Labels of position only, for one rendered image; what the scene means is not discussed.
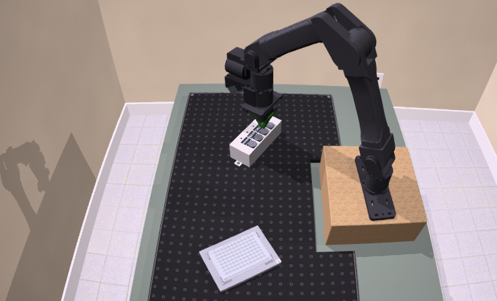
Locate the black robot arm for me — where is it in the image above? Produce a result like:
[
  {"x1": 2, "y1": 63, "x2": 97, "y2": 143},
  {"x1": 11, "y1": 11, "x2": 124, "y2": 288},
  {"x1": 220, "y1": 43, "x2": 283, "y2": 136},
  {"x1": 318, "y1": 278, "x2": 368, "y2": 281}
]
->
[{"x1": 225, "y1": 3, "x2": 396, "y2": 221}]

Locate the white button panel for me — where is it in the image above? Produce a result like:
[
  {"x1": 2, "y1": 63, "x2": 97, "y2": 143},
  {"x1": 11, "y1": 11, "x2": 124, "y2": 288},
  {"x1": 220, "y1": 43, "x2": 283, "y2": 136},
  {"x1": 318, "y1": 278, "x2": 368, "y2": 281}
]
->
[{"x1": 230, "y1": 117, "x2": 282, "y2": 167}]

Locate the white well plate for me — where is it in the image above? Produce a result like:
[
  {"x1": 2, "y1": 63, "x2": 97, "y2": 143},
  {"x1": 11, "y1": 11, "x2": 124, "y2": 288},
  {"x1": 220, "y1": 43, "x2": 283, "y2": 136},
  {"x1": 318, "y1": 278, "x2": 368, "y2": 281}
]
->
[{"x1": 208, "y1": 232, "x2": 272, "y2": 282}]

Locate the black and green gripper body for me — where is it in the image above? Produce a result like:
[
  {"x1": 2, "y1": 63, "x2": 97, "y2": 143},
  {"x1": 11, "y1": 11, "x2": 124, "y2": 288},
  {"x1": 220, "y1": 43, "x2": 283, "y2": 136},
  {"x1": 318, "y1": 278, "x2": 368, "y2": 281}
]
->
[{"x1": 241, "y1": 86, "x2": 282, "y2": 122}]

